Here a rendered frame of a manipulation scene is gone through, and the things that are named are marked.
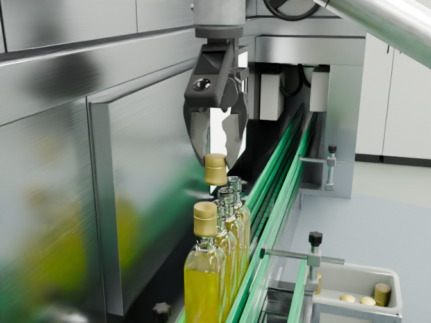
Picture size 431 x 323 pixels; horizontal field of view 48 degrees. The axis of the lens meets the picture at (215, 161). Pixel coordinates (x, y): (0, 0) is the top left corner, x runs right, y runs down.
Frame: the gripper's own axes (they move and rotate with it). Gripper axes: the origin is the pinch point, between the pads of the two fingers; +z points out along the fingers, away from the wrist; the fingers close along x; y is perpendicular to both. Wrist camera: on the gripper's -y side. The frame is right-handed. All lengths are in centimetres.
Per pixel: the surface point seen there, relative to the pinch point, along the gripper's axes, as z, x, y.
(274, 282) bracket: 32.8, -7.2, 19.9
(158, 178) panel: 5.9, 12.0, 5.1
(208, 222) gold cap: 7.1, -0.9, -7.0
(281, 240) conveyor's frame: 34, -6, 41
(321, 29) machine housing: -15, -8, 104
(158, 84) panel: -10.4, 11.9, 7.0
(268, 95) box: 11, 12, 116
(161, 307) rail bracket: 20.3, 5.5, -10.9
